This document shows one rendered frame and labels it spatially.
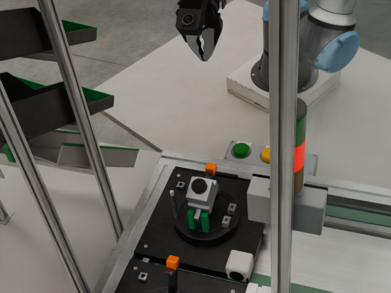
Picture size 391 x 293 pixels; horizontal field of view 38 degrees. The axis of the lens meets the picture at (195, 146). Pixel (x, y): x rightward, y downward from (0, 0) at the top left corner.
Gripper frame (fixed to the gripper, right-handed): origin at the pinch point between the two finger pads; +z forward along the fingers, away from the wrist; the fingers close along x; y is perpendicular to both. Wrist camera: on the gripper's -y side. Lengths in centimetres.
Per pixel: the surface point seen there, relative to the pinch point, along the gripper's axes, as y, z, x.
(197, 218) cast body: -25.4, 19.6, -5.2
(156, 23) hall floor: 189, 123, 103
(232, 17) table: 73, 37, 16
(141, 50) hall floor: 160, 123, 101
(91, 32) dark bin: -14.0, -13.6, 15.3
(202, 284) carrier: -35.5, 26.3, -8.8
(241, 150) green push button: 0.8, 26.1, -6.7
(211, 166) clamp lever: -14.9, 15.7, -5.2
